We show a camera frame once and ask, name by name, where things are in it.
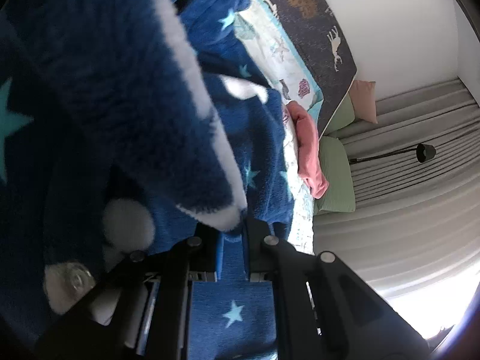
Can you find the dark deer print blanket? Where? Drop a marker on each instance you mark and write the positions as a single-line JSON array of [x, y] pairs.
[[318, 38]]

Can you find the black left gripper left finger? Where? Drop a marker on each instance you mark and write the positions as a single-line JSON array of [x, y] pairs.
[[140, 310]]

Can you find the pink cushion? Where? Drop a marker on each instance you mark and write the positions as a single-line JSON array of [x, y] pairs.
[[362, 95]]

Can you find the navy star fleece garment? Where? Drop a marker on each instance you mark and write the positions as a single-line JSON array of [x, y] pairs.
[[124, 124]]

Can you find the green pillow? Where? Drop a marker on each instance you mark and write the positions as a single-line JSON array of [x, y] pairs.
[[340, 195], [344, 116]]

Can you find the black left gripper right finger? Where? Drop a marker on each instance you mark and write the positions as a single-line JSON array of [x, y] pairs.
[[323, 309]]

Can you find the grey curtain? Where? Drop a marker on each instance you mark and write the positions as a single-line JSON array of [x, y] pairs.
[[416, 181]]

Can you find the pink folded garment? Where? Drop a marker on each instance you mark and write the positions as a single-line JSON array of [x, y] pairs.
[[309, 169]]

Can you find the white seashell print quilt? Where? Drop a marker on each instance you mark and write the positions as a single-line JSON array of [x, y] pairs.
[[267, 43]]

